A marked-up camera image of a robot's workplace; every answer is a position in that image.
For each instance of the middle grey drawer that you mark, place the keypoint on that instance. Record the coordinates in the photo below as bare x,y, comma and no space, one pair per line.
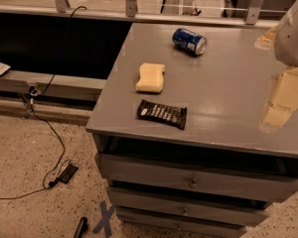
185,207

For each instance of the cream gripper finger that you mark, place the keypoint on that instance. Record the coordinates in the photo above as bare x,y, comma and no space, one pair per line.
281,100
266,41

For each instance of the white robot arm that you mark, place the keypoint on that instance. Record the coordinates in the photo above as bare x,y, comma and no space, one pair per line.
286,38

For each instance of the blue soda can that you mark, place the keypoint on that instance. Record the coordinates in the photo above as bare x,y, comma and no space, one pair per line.
189,41

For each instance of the black power adapter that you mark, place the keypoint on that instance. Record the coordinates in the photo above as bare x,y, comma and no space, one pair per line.
67,173

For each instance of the grey metal rail beam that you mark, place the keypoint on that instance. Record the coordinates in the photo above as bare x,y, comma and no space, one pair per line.
62,86

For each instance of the middle metal bracket post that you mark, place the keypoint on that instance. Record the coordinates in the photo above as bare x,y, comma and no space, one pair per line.
131,8

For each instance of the bottom grey drawer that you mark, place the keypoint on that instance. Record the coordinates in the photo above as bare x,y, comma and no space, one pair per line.
170,221

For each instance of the top grey drawer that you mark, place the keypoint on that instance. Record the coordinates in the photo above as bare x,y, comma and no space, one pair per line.
186,177

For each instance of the black rxbar chocolate wrapper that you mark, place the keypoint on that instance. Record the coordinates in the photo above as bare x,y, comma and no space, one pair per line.
161,113

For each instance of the grey drawer cabinet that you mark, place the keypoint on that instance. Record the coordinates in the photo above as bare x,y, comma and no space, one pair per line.
223,91

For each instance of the yellow sponge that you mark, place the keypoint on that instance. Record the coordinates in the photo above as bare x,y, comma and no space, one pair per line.
151,77

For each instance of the black cylindrical tool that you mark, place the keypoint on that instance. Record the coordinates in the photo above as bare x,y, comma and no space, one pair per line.
81,228

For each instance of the grey drawer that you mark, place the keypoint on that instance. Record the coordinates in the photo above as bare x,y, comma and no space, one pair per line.
186,177
185,207
170,221

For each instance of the right metal bracket post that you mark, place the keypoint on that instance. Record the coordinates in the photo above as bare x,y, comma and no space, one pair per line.
253,12

